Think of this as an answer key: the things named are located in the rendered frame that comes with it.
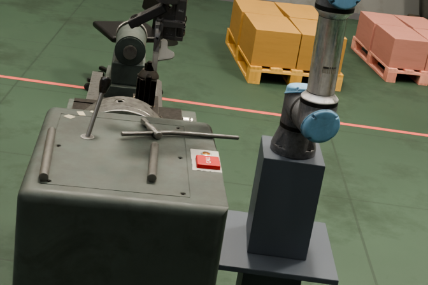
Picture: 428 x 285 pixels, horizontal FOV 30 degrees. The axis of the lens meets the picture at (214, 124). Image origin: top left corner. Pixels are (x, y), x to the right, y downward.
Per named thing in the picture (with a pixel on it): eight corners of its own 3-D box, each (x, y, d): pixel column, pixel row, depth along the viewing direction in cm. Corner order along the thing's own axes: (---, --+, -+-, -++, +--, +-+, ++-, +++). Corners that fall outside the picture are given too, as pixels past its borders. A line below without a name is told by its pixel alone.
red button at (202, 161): (219, 173, 203) (220, 165, 202) (196, 170, 202) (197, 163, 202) (218, 163, 209) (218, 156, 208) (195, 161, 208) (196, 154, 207)
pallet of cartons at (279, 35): (342, 95, 695) (353, 42, 678) (232, 81, 687) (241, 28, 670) (318, 51, 820) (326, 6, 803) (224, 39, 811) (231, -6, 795)
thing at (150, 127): (138, 123, 225) (154, 139, 215) (139, 116, 224) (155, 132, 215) (146, 123, 226) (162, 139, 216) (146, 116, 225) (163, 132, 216)
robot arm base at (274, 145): (313, 144, 271) (318, 117, 268) (317, 162, 257) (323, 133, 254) (269, 138, 271) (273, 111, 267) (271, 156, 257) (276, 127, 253)
